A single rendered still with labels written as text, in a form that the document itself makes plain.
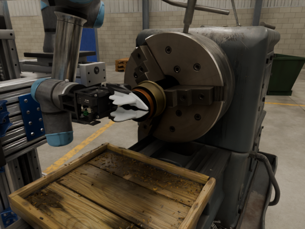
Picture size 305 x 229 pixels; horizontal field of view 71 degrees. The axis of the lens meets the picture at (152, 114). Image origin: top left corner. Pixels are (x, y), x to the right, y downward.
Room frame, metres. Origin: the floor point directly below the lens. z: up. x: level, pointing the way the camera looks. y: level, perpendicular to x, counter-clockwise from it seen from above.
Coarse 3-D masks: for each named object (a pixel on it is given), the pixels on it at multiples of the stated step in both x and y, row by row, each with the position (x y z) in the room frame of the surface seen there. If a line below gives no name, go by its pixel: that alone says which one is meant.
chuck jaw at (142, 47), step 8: (144, 48) 0.60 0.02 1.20; (136, 56) 0.60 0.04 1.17; (144, 56) 0.58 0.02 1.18; (152, 56) 0.61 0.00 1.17; (136, 64) 0.60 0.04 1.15; (144, 64) 0.56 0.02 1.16; (152, 64) 0.58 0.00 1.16; (136, 72) 0.57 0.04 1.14; (144, 72) 0.56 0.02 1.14; (152, 72) 0.56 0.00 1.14; (160, 72) 0.59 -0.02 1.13; (136, 80) 0.55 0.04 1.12; (144, 80) 0.53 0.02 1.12; (152, 80) 0.54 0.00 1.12; (160, 80) 0.57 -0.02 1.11
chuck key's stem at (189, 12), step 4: (188, 0) 0.60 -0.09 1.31; (192, 0) 0.59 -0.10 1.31; (196, 0) 0.60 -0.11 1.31; (188, 4) 0.60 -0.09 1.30; (192, 4) 0.60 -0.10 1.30; (188, 8) 0.60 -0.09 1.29; (192, 8) 0.60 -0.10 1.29; (188, 12) 0.60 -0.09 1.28; (192, 12) 0.60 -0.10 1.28; (184, 16) 0.61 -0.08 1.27; (188, 16) 0.60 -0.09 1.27; (192, 16) 0.60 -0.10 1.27; (184, 20) 0.60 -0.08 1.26; (188, 20) 0.60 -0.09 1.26; (184, 24) 0.61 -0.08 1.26; (188, 24) 0.60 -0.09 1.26; (184, 28) 0.61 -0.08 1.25; (188, 28) 0.61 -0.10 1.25; (184, 32) 0.61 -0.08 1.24
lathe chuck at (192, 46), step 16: (176, 32) 0.58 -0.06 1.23; (160, 48) 0.60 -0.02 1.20; (176, 48) 0.58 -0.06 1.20; (192, 48) 0.55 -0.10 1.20; (208, 48) 0.55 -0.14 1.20; (128, 64) 0.66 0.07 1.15; (160, 64) 0.60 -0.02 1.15; (176, 64) 0.58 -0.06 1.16; (192, 64) 0.55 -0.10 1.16; (208, 64) 0.53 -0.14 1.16; (224, 64) 0.56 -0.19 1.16; (128, 80) 0.66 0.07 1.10; (192, 80) 0.55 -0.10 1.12; (208, 80) 0.53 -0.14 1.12; (224, 80) 0.52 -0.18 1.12; (224, 96) 0.54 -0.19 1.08; (176, 112) 0.57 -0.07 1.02; (192, 112) 0.55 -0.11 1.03; (208, 112) 0.52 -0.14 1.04; (224, 112) 0.58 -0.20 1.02; (160, 128) 0.60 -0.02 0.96; (176, 128) 0.57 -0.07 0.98; (192, 128) 0.55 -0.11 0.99; (208, 128) 0.52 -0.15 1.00
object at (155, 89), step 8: (136, 88) 0.49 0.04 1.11; (144, 88) 0.48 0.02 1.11; (152, 88) 0.48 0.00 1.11; (160, 88) 0.49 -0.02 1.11; (144, 96) 0.45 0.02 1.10; (152, 96) 0.47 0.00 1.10; (160, 96) 0.48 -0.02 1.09; (128, 104) 0.50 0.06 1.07; (152, 104) 0.46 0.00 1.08; (160, 104) 0.48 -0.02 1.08; (152, 112) 0.46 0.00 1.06; (160, 112) 0.50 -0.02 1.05; (136, 120) 0.47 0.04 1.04
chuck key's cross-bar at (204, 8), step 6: (162, 0) 0.61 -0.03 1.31; (168, 0) 0.60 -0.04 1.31; (174, 0) 0.60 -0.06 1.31; (180, 6) 0.60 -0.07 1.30; (186, 6) 0.60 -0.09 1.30; (198, 6) 0.60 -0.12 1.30; (204, 6) 0.60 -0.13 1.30; (216, 12) 0.60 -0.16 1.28; (222, 12) 0.60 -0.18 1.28; (228, 12) 0.60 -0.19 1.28
